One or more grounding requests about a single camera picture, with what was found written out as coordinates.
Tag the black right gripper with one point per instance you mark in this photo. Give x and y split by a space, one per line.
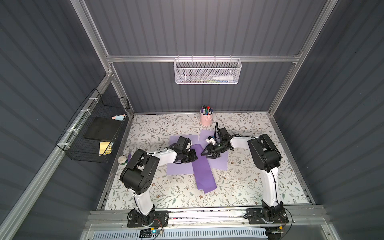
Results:
214 149

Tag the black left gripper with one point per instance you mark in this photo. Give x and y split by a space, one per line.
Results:
188 155

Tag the dark purple paper sheet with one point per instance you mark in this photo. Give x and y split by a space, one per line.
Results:
202 171

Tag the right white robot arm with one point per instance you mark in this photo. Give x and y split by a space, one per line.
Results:
266 158

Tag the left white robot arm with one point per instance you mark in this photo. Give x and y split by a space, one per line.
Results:
138 174

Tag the pink pen cup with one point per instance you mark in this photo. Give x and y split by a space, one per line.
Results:
206 115

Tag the green dot sticker roll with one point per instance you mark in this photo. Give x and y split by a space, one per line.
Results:
122 160

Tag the white marker in basket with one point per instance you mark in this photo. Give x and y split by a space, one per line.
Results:
223 78

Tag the pastel sticky note stack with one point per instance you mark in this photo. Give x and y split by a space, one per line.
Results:
119 117

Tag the yellow sticky note pad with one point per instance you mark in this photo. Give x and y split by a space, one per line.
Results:
105 148

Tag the black notebook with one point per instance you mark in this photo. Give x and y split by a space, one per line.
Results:
102 129

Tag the white perforated vent panel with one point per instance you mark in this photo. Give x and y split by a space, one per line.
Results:
238 233

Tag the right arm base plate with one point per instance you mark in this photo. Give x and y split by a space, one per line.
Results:
266 216

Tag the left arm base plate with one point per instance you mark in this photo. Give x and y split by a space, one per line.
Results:
155 219

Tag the white wire mesh basket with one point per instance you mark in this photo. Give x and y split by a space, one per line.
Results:
200 71

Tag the aluminium front rail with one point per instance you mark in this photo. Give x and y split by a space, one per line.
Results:
219 217

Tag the black wire wall basket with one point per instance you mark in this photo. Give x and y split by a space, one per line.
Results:
72 141

